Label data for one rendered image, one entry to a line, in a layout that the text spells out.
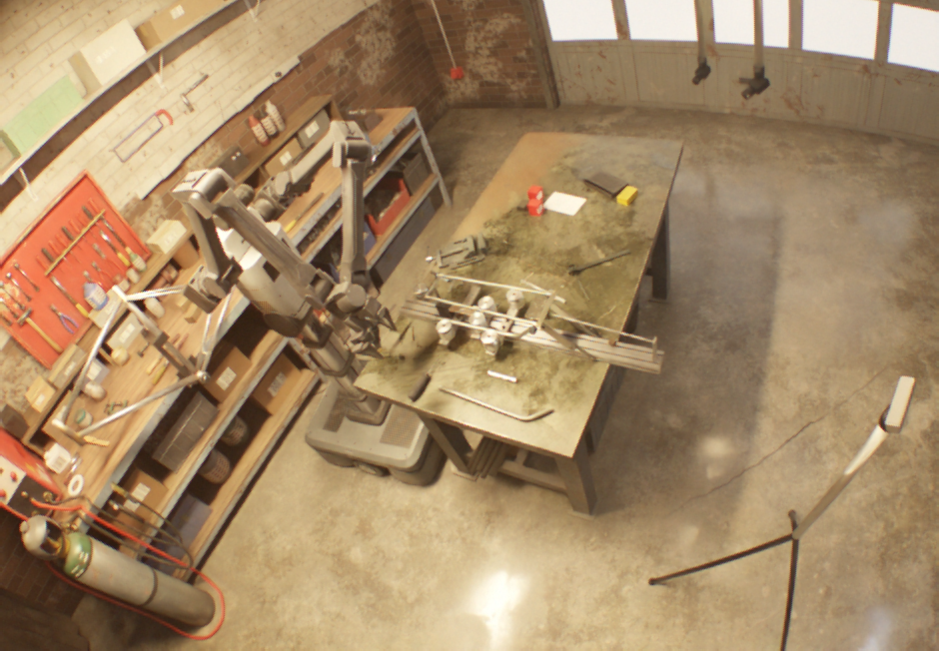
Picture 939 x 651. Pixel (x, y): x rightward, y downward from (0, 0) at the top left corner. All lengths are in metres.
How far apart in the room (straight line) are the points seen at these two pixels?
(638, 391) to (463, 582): 1.17
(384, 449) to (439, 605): 0.73
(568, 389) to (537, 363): 0.14
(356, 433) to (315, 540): 0.59
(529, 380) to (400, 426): 0.97
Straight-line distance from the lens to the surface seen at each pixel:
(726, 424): 2.45
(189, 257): 3.10
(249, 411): 3.13
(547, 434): 1.45
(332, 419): 2.57
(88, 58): 2.80
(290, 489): 2.86
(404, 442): 2.33
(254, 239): 1.31
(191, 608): 2.79
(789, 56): 4.17
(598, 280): 1.76
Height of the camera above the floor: 2.16
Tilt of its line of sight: 45 degrees down
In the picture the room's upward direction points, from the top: 23 degrees counter-clockwise
